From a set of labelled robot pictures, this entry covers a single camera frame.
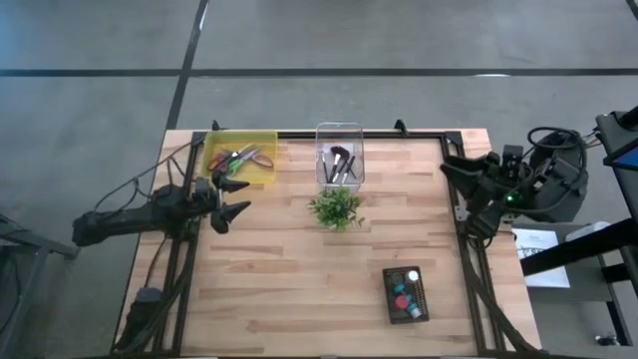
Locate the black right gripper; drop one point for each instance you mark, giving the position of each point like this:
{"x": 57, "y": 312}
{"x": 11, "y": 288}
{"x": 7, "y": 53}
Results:
{"x": 518, "y": 179}

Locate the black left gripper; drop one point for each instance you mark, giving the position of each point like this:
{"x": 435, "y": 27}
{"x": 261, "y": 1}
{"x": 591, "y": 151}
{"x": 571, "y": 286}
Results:
{"x": 205, "y": 197}

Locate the black paint bottle white cap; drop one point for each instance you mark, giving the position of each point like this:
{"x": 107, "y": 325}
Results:
{"x": 413, "y": 275}

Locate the small brush silver ferrule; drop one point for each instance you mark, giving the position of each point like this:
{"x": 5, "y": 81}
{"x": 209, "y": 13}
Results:
{"x": 344, "y": 172}

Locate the black fan brush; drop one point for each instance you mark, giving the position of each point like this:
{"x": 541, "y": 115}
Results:
{"x": 340, "y": 150}

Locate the blue striped paint bottle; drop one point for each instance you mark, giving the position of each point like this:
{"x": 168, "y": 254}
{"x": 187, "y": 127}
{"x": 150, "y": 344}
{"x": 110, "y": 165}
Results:
{"x": 412, "y": 306}

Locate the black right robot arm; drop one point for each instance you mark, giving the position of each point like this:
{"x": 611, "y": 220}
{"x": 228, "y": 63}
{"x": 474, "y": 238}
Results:
{"x": 558, "y": 184}

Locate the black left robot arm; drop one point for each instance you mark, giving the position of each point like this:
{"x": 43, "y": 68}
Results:
{"x": 124, "y": 222}

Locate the yellow translucent plastic bin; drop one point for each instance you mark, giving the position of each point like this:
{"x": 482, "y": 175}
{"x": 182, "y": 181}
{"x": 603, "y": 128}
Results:
{"x": 219, "y": 142}

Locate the white printed paper sheet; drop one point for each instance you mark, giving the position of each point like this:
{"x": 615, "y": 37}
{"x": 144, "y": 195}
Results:
{"x": 543, "y": 269}

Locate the black operator desk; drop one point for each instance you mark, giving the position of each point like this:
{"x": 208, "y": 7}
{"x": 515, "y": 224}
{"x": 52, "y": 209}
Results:
{"x": 573, "y": 251}

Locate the green plant white pot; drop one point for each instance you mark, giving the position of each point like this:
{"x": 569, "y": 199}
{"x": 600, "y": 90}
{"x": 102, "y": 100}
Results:
{"x": 336, "y": 208}

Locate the white box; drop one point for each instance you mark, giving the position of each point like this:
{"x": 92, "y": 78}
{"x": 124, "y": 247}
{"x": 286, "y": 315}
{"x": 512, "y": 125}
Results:
{"x": 588, "y": 232}

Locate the clear plastic bin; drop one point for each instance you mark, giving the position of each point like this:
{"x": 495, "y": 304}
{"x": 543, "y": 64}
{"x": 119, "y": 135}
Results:
{"x": 340, "y": 137}

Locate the black mesh basket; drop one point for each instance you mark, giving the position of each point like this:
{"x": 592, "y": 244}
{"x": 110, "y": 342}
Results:
{"x": 394, "y": 314}

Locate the blue display screen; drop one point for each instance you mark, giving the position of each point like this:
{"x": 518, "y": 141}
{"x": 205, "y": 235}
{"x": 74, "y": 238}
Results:
{"x": 629, "y": 159}

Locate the black side table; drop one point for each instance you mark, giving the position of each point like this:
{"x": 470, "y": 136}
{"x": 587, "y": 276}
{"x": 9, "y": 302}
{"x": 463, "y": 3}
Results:
{"x": 50, "y": 245}

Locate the small black floor object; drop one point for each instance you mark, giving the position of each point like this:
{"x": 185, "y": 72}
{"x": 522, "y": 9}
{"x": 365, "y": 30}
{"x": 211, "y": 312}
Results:
{"x": 607, "y": 340}

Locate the black overhead rig frame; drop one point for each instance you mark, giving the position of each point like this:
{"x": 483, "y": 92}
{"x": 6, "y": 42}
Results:
{"x": 400, "y": 127}

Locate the black aluminium table frame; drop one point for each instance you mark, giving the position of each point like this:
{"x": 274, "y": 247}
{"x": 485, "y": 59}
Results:
{"x": 389, "y": 134}

